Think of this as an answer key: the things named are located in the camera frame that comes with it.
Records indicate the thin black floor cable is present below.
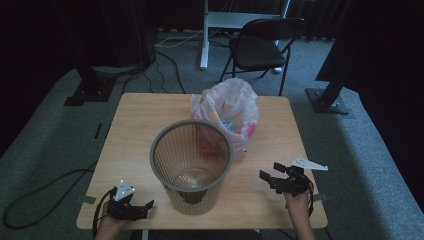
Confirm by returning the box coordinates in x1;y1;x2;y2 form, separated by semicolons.
153;49;187;95
121;49;169;95

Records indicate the long black floor cable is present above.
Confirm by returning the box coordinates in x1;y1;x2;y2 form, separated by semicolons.
2;161;99;230

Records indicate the white floor cable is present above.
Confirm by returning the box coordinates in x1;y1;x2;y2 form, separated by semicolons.
154;29;205;50

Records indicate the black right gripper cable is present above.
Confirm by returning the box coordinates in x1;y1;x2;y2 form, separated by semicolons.
307;179;316;218

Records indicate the black slanted stand with base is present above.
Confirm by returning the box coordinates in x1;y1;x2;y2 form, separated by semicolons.
305;79;354;116

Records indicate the person's right hand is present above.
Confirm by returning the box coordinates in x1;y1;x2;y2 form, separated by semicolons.
283;191;311;221

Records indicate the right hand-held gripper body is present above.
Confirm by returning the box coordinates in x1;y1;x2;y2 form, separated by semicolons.
270;156;329;198

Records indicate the person's left hand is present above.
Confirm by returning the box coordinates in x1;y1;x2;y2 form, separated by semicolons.
99;201;132;231

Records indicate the black folding chair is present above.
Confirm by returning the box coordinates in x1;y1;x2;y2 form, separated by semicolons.
218;17;306;97

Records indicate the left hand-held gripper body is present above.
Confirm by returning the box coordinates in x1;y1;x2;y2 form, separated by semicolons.
106;179;148;222

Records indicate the clear plastic bag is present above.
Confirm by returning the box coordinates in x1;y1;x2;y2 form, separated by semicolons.
190;77;260;162

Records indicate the black stand with square base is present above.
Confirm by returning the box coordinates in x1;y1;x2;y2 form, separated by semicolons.
63;64;117;107

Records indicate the grey bin ring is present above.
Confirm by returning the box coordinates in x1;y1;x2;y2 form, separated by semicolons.
149;119;235;193

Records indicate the translucent brown ribbed bin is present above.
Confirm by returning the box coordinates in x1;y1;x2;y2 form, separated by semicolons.
151;121;233;216

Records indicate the white desk frame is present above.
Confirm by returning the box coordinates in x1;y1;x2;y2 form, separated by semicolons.
199;0;292;75

